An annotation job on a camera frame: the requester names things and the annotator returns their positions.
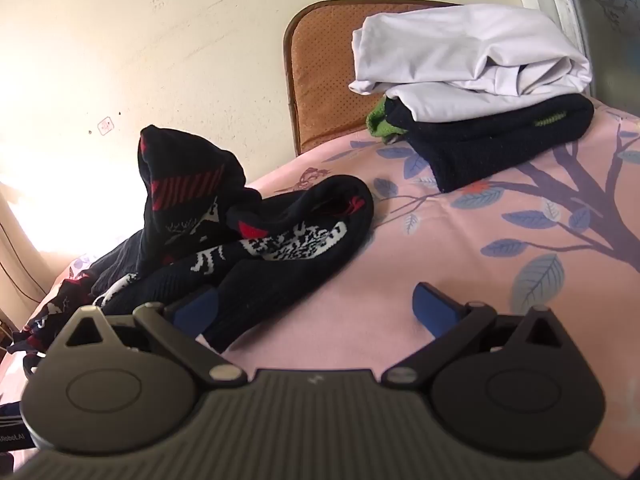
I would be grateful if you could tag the small wall sticker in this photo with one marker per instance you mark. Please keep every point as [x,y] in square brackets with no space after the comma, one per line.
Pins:
[105,125]

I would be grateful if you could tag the pink floral bedsheet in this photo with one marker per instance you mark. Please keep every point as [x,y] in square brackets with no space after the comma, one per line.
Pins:
[360,305]

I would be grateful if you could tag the black patterned knit sweater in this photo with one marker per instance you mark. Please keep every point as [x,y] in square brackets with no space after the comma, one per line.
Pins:
[280,260]

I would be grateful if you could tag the white folded garment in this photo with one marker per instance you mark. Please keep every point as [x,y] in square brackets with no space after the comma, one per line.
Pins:
[450,50]

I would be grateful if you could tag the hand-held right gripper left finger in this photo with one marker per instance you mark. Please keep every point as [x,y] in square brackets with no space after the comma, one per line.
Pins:
[192,312]

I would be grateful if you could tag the orange perforated cushion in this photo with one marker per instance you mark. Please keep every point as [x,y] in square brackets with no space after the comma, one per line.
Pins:
[320,85]

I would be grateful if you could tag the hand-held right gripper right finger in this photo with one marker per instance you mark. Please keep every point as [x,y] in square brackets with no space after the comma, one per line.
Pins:
[434,310]

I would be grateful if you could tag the green cloth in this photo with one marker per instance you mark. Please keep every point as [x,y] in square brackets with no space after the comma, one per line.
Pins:
[382,125]

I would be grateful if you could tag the black folded garment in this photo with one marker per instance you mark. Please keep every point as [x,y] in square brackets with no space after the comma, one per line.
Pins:
[480,145]

